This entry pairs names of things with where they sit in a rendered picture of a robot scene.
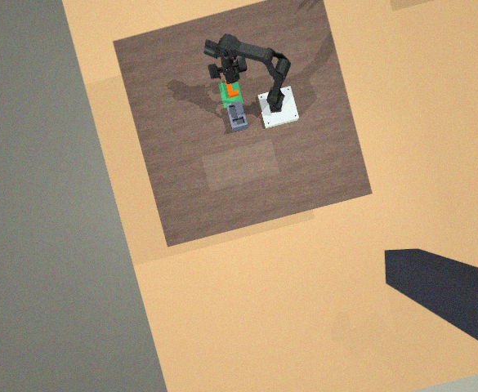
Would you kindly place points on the orange l-shaped part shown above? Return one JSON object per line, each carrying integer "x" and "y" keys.
{"x": 231, "y": 93}

